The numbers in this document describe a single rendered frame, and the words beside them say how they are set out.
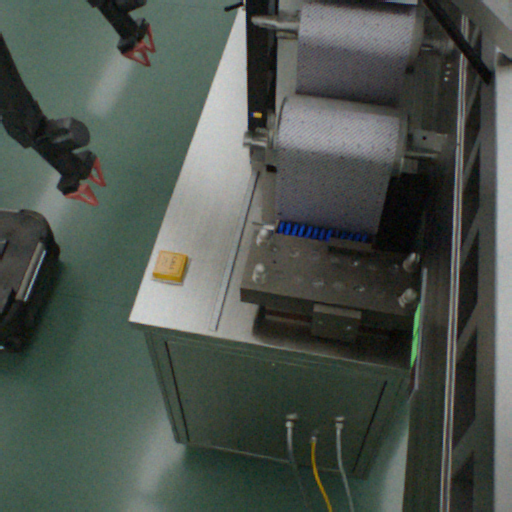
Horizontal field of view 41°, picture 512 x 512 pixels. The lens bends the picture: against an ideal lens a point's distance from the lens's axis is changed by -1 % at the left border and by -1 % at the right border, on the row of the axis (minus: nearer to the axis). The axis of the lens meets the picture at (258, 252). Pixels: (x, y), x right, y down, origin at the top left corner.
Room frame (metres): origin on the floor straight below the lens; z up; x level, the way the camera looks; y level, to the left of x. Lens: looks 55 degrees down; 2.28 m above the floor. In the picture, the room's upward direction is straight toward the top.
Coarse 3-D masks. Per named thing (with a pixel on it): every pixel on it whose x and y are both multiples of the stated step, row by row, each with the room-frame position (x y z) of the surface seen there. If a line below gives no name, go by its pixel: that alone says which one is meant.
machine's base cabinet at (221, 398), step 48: (144, 336) 0.77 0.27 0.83; (192, 384) 0.76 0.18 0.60; (240, 384) 0.73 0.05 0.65; (288, 384) 0.71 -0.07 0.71; (336, 384) 0.68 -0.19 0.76; (384, 384) 0.67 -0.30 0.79; (192, 432) 0.76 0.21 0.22; (240, 432) 0.73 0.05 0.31; (336, 432) 0.68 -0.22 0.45; (384, 432) 0.65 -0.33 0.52
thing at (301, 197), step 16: (288, 176) 0.97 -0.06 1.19; (304, 176) 0.96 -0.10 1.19; (320, 176) 0.95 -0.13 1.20; (288, 192) 0.97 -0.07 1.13; (304, 192) 0.96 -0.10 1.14; (320, 192) 0.95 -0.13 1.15; (336, 192) 0.95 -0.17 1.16; (352, 192) 0.94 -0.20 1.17; (368, 192) 0.93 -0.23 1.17; (384, 192) 0.93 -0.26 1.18; (288, 208) 0.97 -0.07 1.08; (304, 208) 0.96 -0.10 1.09; (320, 208) 0.95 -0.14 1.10; (336, 208) 0.94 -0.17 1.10; (352, 208) 0.94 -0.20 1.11; (368, 208) 0.93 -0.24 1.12; (304, 224) 0.96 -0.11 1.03; (320, 224) 0.95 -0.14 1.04; (336, 224) 0.94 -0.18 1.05; (352, 224) 0.94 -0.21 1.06; (368, 224) 0.93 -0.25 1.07
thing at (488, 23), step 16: (432, 0) 0.78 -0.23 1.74; (464, 0) 0.79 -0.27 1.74; (480, 0) 0.78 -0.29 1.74; (448, 16) 0.78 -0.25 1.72; (480, 16) 0.78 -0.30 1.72; (496, 16) 0.78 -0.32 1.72; (448, 32) 0.77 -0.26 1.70; (496, 32) 0.77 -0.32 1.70; (464, 48) 0.77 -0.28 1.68; (480, 64) 0.76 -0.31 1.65
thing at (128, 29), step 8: (128, 16) 1.54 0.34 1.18; (112, 24) 1.52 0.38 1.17; (120, 24) 1.51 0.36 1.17; (128, 24) 1.52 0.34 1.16; (136, 24) 1.54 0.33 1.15; (120, 32) 1.51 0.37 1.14; (128, 32) 1.51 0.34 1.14; (136, 32) 1.51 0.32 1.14; (120, 40) 1.52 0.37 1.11; (128, 40) 1.49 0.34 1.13; (136, 40) 1.49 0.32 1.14; (120, 48) 1.49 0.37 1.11
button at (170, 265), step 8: (160, 256) 0.94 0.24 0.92; (168, 256) 0.94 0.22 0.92; (176, 256) 0.94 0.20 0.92; (184, 256) 0.94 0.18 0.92; (160, 264) 0.92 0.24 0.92; (168, 264) 0.92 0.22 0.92; (176, 264) 0.92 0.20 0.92; (184, 264) 0.92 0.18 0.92; (160, 272) 0.90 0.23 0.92; (168, 272) 0.90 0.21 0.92; (176, 272) 0.90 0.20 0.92; (168, 280) 0.89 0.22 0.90; (176, 280) 0.88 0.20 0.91
